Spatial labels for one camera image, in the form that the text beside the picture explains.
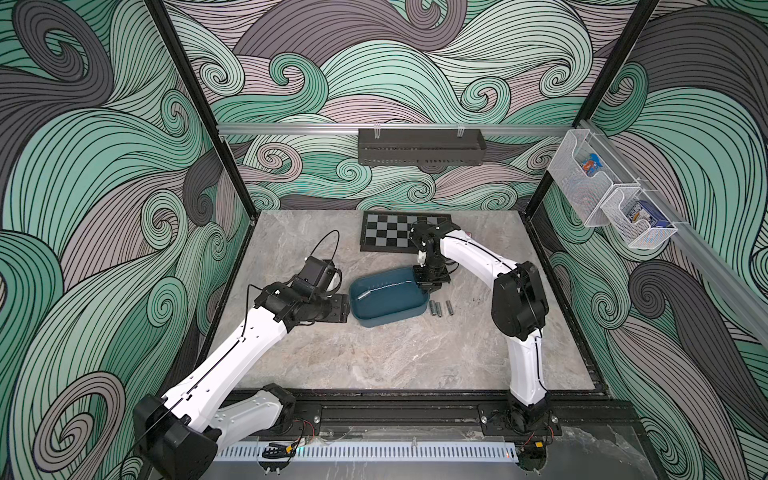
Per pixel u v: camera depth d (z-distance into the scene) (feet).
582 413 2.48
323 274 1.91
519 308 1.91
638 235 2.08
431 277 2.63
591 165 2.73
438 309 3.03
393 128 3.06
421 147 3.21
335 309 2.16
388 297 3.18
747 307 1.64
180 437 1.18
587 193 2.74
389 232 3.62
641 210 2.20
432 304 3.05
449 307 3.06
